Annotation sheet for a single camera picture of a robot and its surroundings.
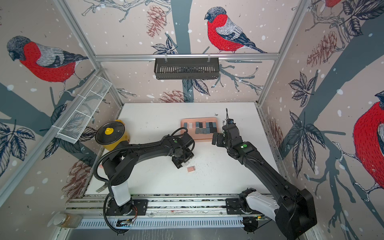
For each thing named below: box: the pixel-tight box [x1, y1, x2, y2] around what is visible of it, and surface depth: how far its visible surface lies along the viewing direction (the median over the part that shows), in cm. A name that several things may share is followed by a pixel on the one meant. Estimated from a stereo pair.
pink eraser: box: [187, 166, 196, 173], surface depth 88 cm
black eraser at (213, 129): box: [210, 127, 217, 133], surface depth 106 cm
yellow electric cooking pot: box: [95, 119, 130, 151], surface depth 92 cm
